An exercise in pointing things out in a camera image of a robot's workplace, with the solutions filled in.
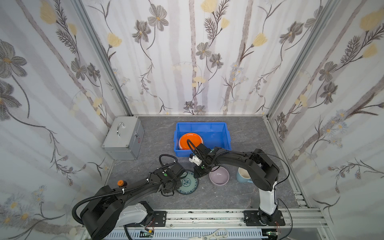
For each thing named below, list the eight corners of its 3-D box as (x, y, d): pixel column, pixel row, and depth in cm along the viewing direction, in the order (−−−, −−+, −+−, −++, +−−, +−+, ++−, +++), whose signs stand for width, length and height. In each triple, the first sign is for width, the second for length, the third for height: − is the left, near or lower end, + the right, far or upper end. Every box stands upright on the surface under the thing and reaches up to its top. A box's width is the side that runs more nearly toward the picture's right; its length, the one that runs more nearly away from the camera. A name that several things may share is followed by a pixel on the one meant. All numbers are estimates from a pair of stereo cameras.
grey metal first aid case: (112, 160, 97) (100, 146, 84) (124, 131, 112) (115, 116, 100) (137, 160, 97) (129, 146, 84) (145, 131, 113) (139, 116, 100)
